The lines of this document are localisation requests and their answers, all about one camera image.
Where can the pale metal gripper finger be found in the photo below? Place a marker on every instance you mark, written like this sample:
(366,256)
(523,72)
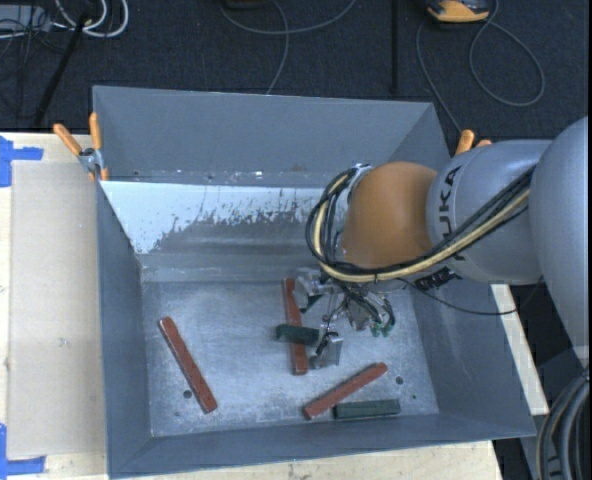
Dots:
(332,353)
(322,342)

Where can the dark green flat block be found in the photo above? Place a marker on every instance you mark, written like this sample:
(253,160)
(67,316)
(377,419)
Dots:
(367,408)
(296,334)

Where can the red-brown flat block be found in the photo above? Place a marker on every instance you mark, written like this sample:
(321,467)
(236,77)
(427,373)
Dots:
(345,391)
(292,313)
(188,365)

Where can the grey metal bin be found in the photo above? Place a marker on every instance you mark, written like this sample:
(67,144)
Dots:
(236,328)

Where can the pale flat board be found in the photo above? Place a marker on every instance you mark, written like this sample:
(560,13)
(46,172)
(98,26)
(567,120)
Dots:
(51,308)

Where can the black cylinder on white bracket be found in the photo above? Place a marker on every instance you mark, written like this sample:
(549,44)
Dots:
(308,288)

